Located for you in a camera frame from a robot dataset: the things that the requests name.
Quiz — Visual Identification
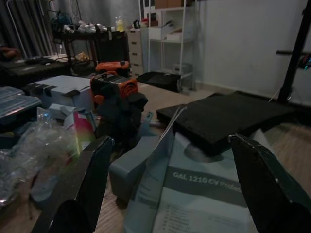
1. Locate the pink white carton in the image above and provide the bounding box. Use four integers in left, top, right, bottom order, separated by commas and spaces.
62, 109, 97, 156

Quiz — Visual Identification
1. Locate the black tray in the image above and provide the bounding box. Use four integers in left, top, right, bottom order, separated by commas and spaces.
136, 71, 182, 93

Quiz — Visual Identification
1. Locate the black metal stand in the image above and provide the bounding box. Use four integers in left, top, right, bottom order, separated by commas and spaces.
276, 0, 311, 105

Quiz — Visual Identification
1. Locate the grey printed cardboard box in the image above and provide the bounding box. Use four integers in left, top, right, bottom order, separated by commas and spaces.
108, 128, 276, 233

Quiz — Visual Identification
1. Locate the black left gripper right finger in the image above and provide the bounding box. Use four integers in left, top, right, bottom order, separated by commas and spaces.
227, 133, 311, 233

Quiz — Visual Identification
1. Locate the white metal shelf rack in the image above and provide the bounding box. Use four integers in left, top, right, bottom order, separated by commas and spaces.
138, 0, 198, 91

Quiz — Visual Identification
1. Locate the orange black power tool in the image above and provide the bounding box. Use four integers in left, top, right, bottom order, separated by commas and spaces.
89, 72, 149, 148

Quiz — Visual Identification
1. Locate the grey box with black tape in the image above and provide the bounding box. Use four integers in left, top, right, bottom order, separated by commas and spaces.
23, 74, 95, 111

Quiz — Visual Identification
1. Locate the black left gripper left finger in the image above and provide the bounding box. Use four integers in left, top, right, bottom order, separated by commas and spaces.
48, 135, 115, 233

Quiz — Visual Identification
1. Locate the clear plastic packaging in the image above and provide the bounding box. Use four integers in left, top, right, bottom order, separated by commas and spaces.
0, 106, 82, 208

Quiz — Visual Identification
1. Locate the dark wooden table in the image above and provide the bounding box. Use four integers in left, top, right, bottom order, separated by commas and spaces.
60, 29, 130, 71

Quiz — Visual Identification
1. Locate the white drawer cabinet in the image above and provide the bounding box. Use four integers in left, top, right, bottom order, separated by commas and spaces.
127, 28, 151, 79

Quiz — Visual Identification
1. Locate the large black case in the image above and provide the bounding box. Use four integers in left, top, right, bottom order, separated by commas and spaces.
0, 56, 72, 86

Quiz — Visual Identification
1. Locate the orange black tool case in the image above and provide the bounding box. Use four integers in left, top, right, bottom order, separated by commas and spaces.
94, 60, 131, 79

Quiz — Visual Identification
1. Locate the black foam pad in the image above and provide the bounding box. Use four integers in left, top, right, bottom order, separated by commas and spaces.
155, 91, 300, 156

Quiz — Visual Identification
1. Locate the blue plastic organizer case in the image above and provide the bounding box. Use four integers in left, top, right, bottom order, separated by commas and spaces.
0, 86, 42, 133

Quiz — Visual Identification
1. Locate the yellow bottle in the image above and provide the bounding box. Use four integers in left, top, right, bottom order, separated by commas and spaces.
116, 16, 126, 32

